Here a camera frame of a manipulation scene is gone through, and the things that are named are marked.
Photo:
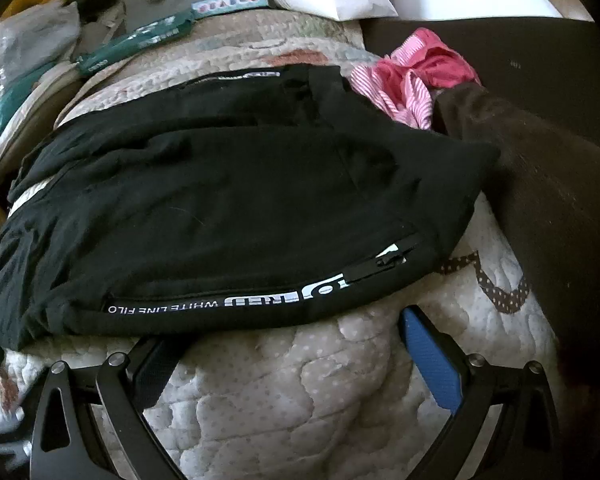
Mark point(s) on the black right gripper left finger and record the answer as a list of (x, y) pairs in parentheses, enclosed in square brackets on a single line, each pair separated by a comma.
[(66, 442)]

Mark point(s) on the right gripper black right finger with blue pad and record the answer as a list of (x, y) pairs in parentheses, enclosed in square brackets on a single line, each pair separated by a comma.
[(524, 442)]

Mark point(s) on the black pants white lettering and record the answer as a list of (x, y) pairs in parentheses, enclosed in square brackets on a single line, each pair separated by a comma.
[(248, 199)]

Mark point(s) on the quilted patterned bedspread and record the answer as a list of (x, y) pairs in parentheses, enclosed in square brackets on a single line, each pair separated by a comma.
[(340, 398)]

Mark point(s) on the beige folded cushion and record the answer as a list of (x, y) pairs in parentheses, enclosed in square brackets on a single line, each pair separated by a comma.
[(34, 119)]

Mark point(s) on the teal cloth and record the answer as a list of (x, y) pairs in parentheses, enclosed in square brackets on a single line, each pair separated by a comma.
[(13, 97)]

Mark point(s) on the pink striped garment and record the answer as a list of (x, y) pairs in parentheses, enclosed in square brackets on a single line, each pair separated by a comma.
[(401, 84)]

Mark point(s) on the light blue patterned pack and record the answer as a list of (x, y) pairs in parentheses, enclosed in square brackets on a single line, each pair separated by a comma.
[(207, 8)]

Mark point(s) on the dark brown corduroy garment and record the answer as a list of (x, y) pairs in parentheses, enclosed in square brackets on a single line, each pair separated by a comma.
[(545, 193)]

